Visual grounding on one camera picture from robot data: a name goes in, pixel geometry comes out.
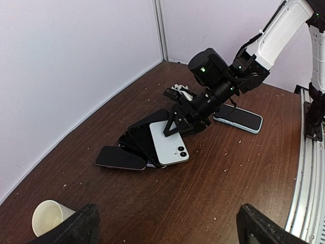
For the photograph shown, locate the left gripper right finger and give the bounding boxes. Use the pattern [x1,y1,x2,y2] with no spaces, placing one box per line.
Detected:
[236,203,306,243]

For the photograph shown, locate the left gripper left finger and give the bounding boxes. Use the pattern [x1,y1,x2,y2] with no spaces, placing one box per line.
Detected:
[30,204,100,244]

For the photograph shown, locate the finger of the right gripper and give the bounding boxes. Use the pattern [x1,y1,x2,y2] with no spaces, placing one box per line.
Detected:
[181,123,209,135]
[164,104,188,137]

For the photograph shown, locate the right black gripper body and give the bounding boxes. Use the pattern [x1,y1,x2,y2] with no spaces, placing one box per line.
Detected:
[175,98,211,125]

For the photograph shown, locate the white phone dual camera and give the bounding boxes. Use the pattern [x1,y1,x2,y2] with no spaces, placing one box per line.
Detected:
[149,120,190,166]

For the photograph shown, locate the black phone case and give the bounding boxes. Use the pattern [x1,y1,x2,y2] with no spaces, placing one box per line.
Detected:
[118,124,165,168]

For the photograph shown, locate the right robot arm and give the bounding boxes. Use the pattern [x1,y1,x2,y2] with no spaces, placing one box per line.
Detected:
[164,1,324,141]

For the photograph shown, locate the purple-edged phone right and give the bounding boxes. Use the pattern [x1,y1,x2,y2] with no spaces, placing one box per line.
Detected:
[127,109,170,130]

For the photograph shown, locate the purple-edged phone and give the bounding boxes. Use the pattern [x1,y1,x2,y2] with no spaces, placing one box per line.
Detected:
[94,146,147,171]
[127,109,170,130]

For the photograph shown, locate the phone under black case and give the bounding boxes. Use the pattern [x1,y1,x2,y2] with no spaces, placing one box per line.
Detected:
[147,162,166,169]

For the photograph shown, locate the purple-edged phone left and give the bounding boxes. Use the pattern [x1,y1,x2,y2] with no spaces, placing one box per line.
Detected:
[94,146,147,171]

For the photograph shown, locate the cream ribbed mug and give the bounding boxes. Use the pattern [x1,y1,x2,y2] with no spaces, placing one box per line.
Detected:
[31,200,75,237]

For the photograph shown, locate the front aluminium rail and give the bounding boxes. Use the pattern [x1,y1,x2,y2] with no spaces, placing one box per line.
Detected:
[285,85,324,243]

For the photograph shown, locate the right aluminium post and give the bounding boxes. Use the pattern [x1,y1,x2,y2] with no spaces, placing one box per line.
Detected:
[152,0,169,61]

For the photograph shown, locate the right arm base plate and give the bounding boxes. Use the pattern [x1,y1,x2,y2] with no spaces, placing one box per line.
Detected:
[304,101,324,142]

